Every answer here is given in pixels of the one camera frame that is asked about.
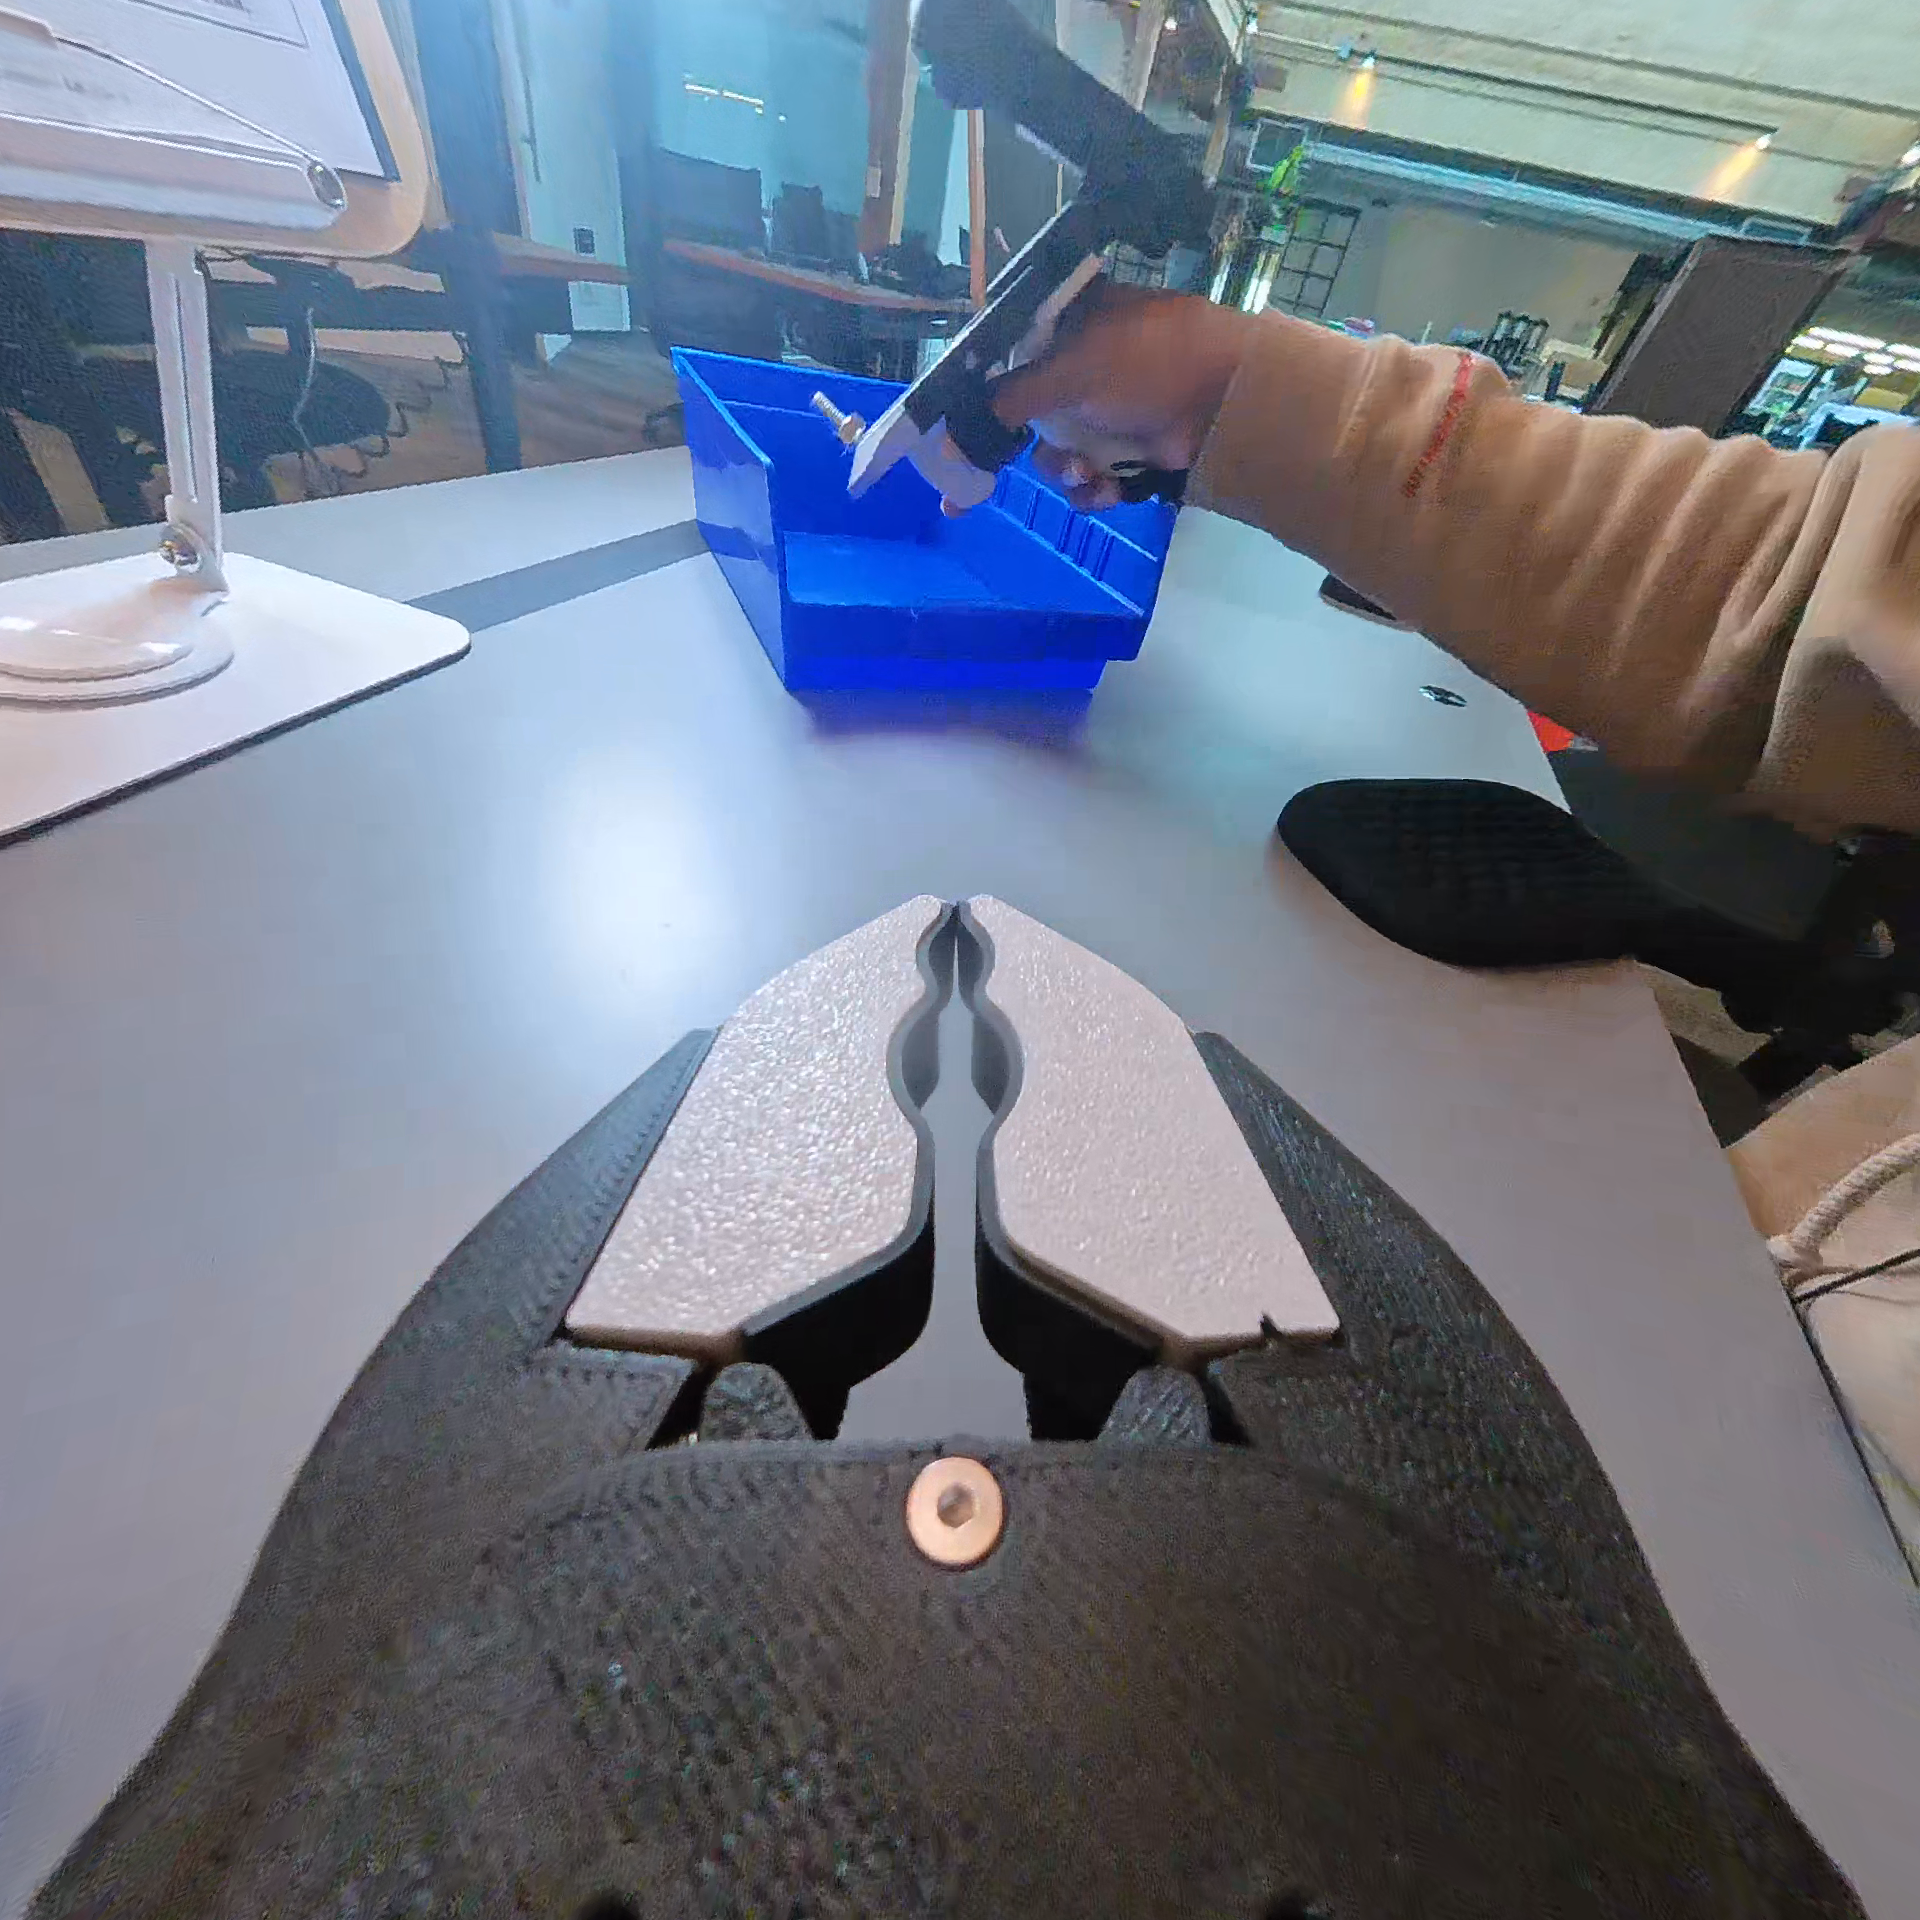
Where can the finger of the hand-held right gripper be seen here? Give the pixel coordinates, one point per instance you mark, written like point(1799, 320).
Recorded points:
point(947, 390)

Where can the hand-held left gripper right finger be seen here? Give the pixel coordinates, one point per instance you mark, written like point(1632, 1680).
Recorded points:
point(1155, 1154)

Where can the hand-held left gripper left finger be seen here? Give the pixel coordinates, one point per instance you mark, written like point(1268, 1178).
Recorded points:
point(766, 1154)

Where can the steel hex bolt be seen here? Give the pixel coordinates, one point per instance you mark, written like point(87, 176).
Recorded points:
point(838, 418)

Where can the blue plastic bin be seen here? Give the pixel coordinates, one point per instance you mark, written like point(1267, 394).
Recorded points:
point(961, 630)

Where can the person's right forearm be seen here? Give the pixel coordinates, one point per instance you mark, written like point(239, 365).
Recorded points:
point(1562, 572)

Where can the person's right hand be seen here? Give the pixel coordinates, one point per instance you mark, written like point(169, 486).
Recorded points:
point(1140, 374)

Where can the black panel on tripod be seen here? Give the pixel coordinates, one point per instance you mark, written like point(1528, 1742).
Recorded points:
point(1711, 331)

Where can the black office chair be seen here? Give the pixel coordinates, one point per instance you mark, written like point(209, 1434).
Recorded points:
point(1802, 961)

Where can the white document stand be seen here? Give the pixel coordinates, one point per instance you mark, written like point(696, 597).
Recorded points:
point(270, 675)

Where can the person's torso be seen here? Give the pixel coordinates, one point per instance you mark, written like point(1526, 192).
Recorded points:
point(1846, 1200)

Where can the printed instruction sheet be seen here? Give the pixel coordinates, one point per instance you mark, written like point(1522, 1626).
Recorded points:
point(180, 76)

